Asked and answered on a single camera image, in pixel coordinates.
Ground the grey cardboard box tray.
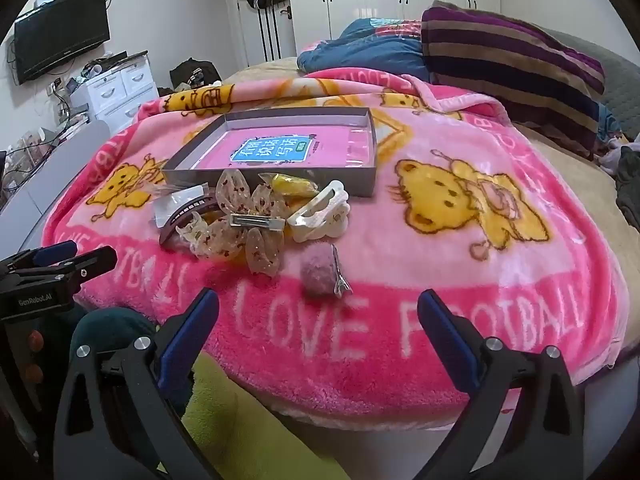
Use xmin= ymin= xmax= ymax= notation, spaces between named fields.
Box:
xmin=161 ymin=106 xmax=379 ymax=198

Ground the clear desk organizer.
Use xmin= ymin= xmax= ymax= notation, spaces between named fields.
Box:
xmin=7 ymin=130 xmax=56 ymax=183

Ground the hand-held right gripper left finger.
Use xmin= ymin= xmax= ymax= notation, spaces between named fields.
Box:
xmin=52 ymin=287 xmax=223 ymax=480

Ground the small clear plastic packet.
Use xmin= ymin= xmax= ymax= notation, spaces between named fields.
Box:
xmin=150 ymin=185 xmax=208 ymax=228

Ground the black bag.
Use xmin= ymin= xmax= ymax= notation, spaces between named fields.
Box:
xmin=170 ymin=58 xmax=223 ymax=88

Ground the pink pompom hair clip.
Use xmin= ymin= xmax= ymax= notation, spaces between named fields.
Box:
xmin=299 ymin=244 xmax=353 ymax=298

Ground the yellow item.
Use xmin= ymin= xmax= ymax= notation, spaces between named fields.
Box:
xmin=259 ymin=172 xmax=321 ymax=198

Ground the white drawer cabinet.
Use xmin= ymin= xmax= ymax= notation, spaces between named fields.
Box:
xmin=75 ymin=52 xmax=158 ymax=133

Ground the blue quilt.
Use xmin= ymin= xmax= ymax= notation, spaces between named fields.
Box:
xmin=297 ymin=17 xmax=431 ymax=78

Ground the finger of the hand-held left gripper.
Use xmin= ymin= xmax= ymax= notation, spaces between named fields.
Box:
xmin=0 ymin=241 xmax=78 ymax=273
xmin=30 ymin=247 xmax=118 ymax=288

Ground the dark grey garment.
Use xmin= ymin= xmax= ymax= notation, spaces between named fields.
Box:
xmin=615 ymin=145 xmax=640 ymax=231

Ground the black wall television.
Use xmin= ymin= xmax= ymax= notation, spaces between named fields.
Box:
xmin=13 ymin=0 xmax=111 ymax=82

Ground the dark green cloth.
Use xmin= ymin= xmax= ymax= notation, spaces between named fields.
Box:
xmin=70 ymin=307 xmax=161 ymax=411

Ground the translucent dotted bow hair clip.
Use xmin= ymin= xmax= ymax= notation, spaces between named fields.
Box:
xmin=187 ymin=169 xmax=288 ymax=277

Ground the pink book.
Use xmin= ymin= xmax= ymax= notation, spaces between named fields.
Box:
xmin=192 ymin=127 xmax=376 ymax=168

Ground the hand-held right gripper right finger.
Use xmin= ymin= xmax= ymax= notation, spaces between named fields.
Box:
xmin=415 ymin=288 xmax=586 ymax=480

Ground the pink bear printed blanket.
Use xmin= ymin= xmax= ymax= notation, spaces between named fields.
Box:
xmin=40 ymin=72 xmax=631 ymax=431

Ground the maroon oval barrette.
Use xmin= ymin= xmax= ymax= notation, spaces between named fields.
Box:
xmin=159 ymin=192 xmax=218 ymax=247

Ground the grey desk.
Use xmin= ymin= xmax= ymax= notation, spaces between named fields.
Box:
xmin=0 ymin=120 xmax=111 ymax=261

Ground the yellow-green cloth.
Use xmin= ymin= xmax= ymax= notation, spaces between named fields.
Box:
xmin=180 ymin=350 xmax=351 ymax=480

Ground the purple striped blanket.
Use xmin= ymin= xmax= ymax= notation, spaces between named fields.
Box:
xmin=421 ymin=1 xmax=608 ymax=161

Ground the white claw hair clip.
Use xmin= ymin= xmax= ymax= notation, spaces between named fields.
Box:
xmin=287 ymin=180 xmax=351 ymax=243

